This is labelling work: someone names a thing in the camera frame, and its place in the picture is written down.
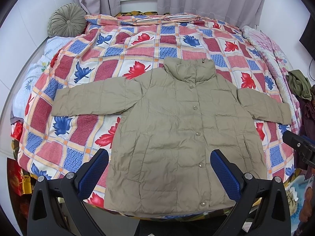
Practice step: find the white blue floral pillow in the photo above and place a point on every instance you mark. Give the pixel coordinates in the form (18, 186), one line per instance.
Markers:
(33, 73)

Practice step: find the red blue leaf patterned quilt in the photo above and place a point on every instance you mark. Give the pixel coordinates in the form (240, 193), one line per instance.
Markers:
(130, 46)

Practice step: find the khaki quilted puffer jacket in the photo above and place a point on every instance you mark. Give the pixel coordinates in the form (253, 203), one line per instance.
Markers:
(172, 118)

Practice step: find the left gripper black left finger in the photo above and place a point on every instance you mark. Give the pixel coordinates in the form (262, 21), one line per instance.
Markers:
(45, 216)

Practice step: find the olive green garment pile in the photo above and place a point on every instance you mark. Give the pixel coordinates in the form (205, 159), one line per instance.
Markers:
(299, 84)

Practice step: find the black monitor on wall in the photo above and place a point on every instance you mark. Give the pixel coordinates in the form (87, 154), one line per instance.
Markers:
(308, 37)

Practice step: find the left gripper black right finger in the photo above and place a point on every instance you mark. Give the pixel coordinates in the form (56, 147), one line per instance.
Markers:
(272, 217)

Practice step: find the round green pleated cushion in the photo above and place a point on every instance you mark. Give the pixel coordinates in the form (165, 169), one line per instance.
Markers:
(67, 21)

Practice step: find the pink floral blanket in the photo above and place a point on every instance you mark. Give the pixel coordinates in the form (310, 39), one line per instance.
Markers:
(279, 67)

